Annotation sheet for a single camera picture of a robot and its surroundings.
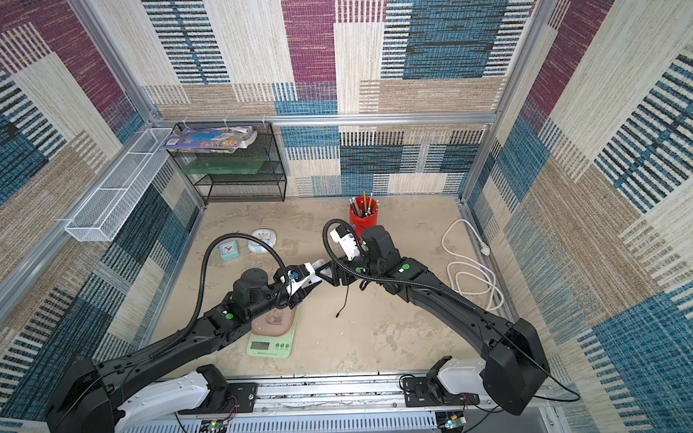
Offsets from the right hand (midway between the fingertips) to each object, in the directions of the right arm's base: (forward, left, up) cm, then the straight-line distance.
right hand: (329, 272), depth 74 cm
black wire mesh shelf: (+37, +28, +4) cm, 46 cm away
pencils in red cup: (+32, -11, -10) cm, 35 cm away
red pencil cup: (+26, -9, -10) cm, 29 cm away
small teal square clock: (+21, +40, -19) cm, 49 cm away
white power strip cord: (+9, -48, -20) cm, 53 cm away
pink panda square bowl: (-7, +17, -17) cm, 25 cm away
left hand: (+1, +4, -1) cm, 5 cm away
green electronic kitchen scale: (-14, +17, -19) cm, 29 cm away
